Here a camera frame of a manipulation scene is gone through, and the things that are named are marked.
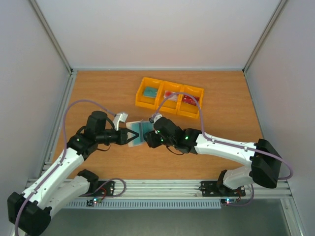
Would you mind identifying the grey slotted cable duct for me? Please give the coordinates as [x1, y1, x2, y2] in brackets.
[64, 199, 221, 210]

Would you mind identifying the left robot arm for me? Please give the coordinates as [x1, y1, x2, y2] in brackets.
[7, 111, 139, 236]

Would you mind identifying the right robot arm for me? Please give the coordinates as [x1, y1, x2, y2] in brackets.
[144, 117, 281, 196]

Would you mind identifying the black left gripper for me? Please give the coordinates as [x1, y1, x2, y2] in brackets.
[97, 127, 139, 146]

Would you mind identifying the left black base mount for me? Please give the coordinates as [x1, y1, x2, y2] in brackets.
[82, 180, 115, 197]

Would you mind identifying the pink red card in bin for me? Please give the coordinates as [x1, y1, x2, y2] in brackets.
[163, 90, 179, 102]

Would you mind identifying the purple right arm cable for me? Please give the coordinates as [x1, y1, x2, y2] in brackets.
[151, 92, 294, 180]

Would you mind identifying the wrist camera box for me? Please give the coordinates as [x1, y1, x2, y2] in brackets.
[149, 113, 163, 123]
[113, 112, 128, 131]

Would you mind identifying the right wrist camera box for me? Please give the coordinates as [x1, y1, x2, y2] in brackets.
[149, 113, 163, 123]

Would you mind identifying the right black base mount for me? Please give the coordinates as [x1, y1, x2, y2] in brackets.
[198, 180, 246, 197]

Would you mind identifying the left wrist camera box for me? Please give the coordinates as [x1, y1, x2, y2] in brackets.
[113, 112, 128, 131]

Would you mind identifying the green card in bin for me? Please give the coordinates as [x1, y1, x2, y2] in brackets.
[143, 87, 158, 98]

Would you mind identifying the beige card holder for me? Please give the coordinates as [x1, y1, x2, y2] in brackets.
[126, 120, 154, 148]

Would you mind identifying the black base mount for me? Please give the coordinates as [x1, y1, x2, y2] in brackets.
[198, 180, 246, 197]
[82, 180, 115, 197]

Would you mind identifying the aluminium front rail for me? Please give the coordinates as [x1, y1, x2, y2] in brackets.
[114, 179, 293, 200]

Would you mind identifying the yellow plastic bin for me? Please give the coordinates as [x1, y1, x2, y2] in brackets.
[177, 85, 204, 118]
[135, 77, 162, 110]
[156, 81, 183, 114]

